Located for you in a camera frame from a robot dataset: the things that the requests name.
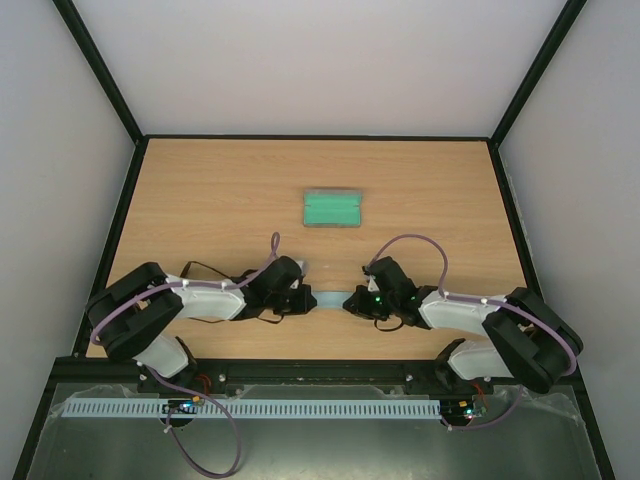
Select blue cleaning cloth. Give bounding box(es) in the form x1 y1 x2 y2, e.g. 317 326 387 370
313 291 351 309

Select grey leather glasses case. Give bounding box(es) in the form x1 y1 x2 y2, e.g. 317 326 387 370
303 188 363 228

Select black sunglasses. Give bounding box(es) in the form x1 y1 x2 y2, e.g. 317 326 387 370
179 260 238 283

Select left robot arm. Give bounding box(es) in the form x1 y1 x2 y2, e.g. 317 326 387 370
85 256 317 387

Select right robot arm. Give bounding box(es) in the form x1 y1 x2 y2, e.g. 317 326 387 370
343 256 584 393

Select metal front tray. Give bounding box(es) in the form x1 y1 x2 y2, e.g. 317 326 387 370
27 385 600 479

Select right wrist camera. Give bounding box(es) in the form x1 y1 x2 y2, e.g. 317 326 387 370
367 277 380 292

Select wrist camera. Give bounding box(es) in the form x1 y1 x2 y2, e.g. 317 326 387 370
296 260 309 277
367 277 380 292

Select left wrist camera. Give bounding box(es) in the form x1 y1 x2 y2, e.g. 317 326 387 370
296 260 309 277

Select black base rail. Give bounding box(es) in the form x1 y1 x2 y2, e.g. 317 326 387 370
47 357 576 396

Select light blue slotted cable duct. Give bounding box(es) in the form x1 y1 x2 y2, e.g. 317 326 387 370
61 398 441 420

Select black enclosure frame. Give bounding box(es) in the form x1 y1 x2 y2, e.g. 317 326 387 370
9 0 617 480

